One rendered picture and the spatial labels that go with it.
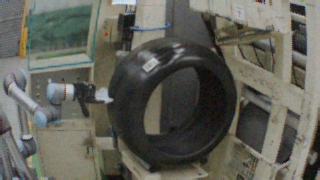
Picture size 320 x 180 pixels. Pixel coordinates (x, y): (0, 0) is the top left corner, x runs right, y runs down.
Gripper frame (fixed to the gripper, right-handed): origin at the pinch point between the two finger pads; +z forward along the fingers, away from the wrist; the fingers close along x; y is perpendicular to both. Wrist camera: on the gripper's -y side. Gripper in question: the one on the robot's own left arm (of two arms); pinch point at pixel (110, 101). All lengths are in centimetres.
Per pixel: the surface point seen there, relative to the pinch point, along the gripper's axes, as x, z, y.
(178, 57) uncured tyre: -12.2, 22.0, 22.9
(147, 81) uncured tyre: -12.3, 10.6, 12.2
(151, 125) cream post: 28.6, 33.4, -19.7
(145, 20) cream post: 28.3, 20.4, 35.2
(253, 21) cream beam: -33, 48, 49
